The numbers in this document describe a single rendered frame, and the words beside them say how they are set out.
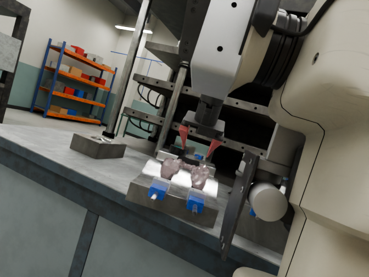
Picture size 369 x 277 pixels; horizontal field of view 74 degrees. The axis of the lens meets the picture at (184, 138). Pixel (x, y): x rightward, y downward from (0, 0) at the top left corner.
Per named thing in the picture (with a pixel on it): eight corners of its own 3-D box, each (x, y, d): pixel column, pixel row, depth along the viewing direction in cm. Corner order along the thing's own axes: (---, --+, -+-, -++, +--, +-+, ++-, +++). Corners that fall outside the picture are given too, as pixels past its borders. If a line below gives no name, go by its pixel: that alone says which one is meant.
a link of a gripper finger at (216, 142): (191, 144, 70) (200, 115, 66) (216, 152, 70) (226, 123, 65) (187, 157, 65) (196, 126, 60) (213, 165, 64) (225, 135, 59)
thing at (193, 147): (206, 174, 155) (214, 148, 154) (168, 160, 165) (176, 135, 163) (222, 169, 202) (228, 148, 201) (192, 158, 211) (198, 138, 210)
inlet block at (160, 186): (158, 213, 60) (165, 192, 60) (139, 206, 61) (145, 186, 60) (166, 198, 73) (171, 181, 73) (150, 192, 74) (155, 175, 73)
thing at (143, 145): (279, 217, 132) (282, 206, 131) (92, 142, 176) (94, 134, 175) (277, 192, 210) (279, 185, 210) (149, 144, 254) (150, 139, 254)
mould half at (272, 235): (323, 273, 62) (341, 223, 61) (225, 230, 71) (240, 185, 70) (302, 220, 109) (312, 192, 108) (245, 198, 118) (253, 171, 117)
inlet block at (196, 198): (201, 227, 60) (207, 206, 59) (181, 220, 60) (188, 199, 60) (200, 209, 73) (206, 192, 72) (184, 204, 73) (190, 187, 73)
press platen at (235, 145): (275, 162, 143) (278, 154, 142) (122, 112, 180) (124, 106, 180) (275, 159, 212) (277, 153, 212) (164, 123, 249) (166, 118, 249)
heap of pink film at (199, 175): (206, 194, 80) (213, 171, 79) (154, 177, 81) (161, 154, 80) (205, 177, 106) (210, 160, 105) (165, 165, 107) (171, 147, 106)
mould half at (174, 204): (213, 228, 68) (225, 191, 68) (124, 199, 70) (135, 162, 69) (207, 186, 118) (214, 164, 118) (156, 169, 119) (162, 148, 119)
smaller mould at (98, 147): (95, 159, 103) (100, 143, 103) (69, 148, 108) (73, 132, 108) (123, 158, 122) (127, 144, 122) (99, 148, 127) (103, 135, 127)
